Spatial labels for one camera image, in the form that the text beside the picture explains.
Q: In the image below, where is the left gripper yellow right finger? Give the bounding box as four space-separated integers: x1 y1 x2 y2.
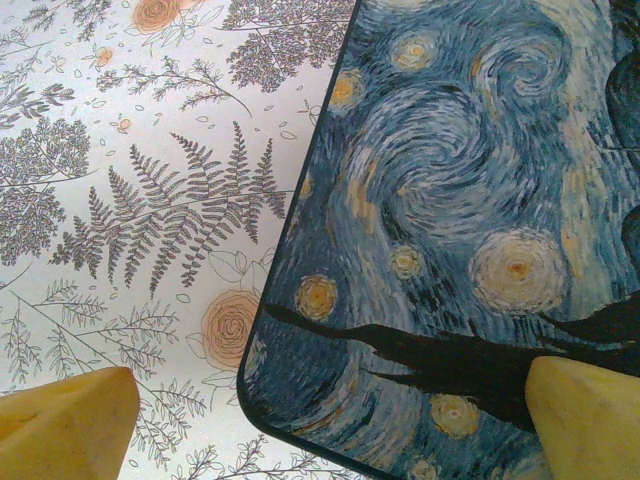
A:
525 355 640 480

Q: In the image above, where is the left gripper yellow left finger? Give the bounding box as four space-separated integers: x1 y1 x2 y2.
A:
0 366 140 480

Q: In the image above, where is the starry night mouse pad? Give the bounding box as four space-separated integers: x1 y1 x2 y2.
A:
235 0 640 480

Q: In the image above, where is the floral patterned tablecloth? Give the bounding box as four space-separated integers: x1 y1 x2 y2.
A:
0 0 374 480

